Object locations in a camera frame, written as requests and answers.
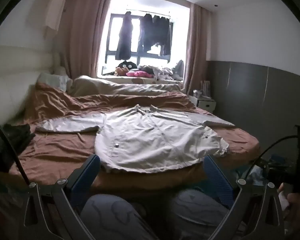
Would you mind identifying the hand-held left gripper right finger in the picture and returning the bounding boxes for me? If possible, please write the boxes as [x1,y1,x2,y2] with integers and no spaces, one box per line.
[203,154,287,240]

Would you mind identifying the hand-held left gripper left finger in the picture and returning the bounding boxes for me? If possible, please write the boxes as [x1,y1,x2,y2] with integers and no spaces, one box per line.
[17,154,102,240]

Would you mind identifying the white jacket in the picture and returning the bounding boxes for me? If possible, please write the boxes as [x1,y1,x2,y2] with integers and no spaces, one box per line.
[35,104,236,174]

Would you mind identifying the pile of pale clothes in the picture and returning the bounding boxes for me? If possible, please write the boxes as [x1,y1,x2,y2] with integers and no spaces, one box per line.
[137,65,180,81]

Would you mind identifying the hanging dark clothes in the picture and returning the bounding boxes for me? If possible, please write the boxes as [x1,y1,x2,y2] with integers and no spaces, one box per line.
[106,12,175,63]

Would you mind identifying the person's right hand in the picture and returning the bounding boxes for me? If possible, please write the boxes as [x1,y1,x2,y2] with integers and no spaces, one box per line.
[278,187,300,221]

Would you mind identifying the bed with brown sheet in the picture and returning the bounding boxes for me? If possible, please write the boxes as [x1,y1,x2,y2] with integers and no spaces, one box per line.
[5,80,262,188]

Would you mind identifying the white crumpled cloth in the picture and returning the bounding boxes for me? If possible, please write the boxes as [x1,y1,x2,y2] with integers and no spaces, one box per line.
[249,167,263,182]

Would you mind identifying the person's right leg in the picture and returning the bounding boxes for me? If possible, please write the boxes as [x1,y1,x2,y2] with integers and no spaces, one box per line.
[170,189,240,240]

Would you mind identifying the person's leg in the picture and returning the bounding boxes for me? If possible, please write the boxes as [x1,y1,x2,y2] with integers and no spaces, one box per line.
[170,189,240,240]
[80,194,163,240]

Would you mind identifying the person's left leg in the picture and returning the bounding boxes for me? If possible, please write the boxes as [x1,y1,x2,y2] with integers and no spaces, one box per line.
[80,194,163,240]

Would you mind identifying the white nightstand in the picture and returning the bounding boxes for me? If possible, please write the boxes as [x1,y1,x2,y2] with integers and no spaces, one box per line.
[189,96,217,112]

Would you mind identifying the dark cloth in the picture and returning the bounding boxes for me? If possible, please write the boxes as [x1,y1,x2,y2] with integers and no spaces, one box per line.
[0,124,36,173]

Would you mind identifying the upright white books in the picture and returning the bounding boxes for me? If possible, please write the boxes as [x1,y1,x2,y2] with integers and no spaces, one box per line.
[201,80,212,98]

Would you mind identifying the beige duvet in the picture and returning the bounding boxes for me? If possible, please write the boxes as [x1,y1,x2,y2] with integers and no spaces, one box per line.
[72,75,188,97]

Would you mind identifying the pale patterned pillow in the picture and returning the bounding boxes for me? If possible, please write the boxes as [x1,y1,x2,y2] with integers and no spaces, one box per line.
[37,72,73,92]

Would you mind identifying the brown teddy bear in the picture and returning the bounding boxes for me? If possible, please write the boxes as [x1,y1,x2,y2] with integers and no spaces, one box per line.
[115,66,129,77]

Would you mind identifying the grey cushion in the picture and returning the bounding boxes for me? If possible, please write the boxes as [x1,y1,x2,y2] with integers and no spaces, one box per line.
[174,60,185,78]

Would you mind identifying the black plush toy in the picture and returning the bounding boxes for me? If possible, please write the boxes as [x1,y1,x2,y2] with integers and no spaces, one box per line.
[119,60,138,70]

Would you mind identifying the white padded headboard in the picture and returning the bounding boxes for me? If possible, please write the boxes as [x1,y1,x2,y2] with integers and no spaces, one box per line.
[0,45,65,100]

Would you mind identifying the pink curtain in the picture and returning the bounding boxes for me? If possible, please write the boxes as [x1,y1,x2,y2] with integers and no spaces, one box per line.
[184,2,208,89]
[60,0,114,78]

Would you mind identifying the dark hanging jacket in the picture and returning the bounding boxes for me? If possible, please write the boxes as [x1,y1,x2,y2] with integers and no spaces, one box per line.
[153,14,172,56]
[137,14,155,53]

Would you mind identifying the white hanging cloth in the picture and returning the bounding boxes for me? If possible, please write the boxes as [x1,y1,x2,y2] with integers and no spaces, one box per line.
[44,0,71,33]

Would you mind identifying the black cable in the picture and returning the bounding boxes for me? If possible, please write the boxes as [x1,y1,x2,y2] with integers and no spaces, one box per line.
[244,135,299,183]

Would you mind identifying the grey cable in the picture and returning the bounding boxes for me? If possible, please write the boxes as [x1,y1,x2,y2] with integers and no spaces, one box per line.
[0,114,30,185]

